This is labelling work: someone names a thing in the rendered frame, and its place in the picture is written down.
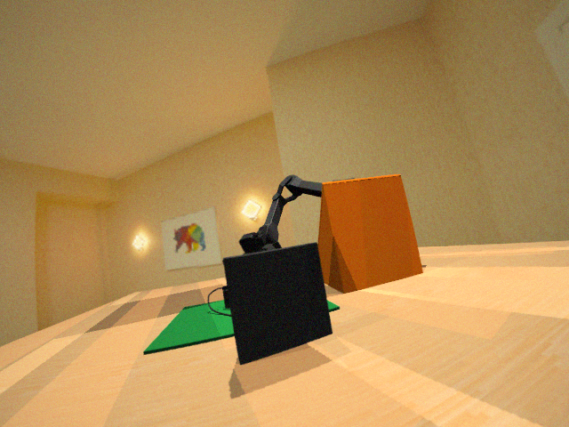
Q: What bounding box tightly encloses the green circuit board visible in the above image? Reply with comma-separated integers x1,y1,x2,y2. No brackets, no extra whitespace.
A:
143,300,235,355

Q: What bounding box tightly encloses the black square panel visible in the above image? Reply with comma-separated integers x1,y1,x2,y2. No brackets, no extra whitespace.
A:
223,243,333,365

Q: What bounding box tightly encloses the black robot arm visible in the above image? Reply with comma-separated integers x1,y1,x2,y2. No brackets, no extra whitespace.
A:
238,174,323,254

